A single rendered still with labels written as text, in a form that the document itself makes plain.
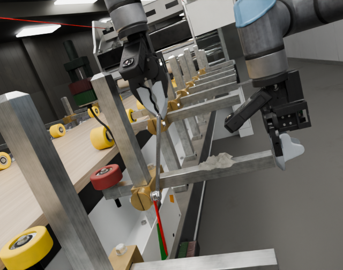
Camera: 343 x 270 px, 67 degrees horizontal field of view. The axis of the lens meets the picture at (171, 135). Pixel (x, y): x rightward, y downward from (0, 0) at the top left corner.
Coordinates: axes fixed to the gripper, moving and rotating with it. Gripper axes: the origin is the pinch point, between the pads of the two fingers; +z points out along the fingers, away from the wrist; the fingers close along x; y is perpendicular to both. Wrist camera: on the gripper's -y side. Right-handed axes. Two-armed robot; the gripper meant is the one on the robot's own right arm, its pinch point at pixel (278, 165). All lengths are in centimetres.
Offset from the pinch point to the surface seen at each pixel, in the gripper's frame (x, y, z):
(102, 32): 278, -153, -90
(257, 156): -0.8, -4.0, -3.5
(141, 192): -8.4, -30.0, -4.4
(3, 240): -23, -53, -8
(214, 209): 110, -44, 82
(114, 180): -2.4, -39.0, -6.0
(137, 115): 48, -49, -12
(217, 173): -1.6, -13.5, -1.7
